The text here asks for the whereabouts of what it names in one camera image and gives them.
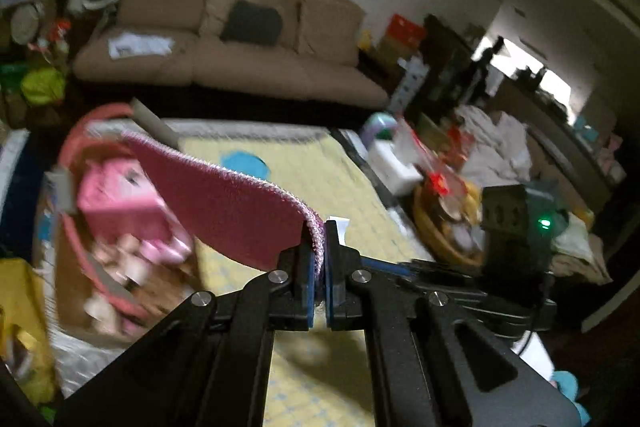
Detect yellow plaid cloth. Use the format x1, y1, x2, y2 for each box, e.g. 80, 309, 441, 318
179, 133, 432, 427

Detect pink resistance band grey handles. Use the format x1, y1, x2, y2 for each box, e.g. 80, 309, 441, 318
58, 103, 193, 320

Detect pink handheld fan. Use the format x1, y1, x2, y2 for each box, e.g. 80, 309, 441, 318
82, 235, 182, 322

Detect purple green cup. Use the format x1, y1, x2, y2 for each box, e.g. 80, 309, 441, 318
359, 113, 398, 148

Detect teal round tin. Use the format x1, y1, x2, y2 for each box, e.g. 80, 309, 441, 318
220, 150, 270, 181

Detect pink towel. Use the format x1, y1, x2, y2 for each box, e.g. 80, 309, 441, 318
122, 131, 326, 273

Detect wicker basket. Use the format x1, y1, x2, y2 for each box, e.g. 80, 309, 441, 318
412, 180, 485, 273

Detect cardboard box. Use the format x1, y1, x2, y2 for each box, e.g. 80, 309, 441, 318
46, 141, 206, 343

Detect white paper on sofa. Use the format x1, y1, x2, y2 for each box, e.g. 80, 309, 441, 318
107, 32, 175, 60

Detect brown sofa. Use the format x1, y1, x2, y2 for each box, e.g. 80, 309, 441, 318
73, 0, 388, 109

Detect pink product box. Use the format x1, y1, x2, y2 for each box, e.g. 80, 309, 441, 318
77, 157, 193, 265

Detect dark green cushion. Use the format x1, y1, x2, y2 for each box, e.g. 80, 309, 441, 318
220, 0, 283, 46

